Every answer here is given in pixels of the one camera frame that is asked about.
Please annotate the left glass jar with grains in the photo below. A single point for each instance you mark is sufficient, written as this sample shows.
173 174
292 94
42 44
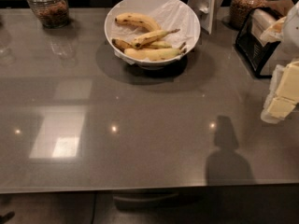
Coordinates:
51 13

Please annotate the glass jar with grains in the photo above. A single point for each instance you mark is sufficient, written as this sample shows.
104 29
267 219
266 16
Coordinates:
51 13
240 9

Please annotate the white bowl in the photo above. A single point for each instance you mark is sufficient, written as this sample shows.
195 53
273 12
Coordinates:
130 6

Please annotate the dark-tipped banana underneath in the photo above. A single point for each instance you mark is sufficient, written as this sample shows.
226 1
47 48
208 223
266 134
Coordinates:
121 44

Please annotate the top yellow banana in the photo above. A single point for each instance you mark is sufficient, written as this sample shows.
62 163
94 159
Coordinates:
137 19

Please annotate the yellow banana with stem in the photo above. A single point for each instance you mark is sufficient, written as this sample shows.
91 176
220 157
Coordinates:
147 38

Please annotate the white paper towel liner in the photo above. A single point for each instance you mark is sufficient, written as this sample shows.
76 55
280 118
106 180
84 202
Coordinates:
169 16

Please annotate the right glass jar with grains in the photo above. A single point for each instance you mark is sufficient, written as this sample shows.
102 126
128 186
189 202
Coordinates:
240 9

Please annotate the front yellow banana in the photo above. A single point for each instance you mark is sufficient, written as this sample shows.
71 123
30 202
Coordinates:
155 55

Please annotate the white upright stand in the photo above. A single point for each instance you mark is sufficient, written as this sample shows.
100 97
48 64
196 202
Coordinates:
205 10

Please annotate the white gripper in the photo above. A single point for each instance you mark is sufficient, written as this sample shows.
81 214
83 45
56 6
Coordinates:
291 28

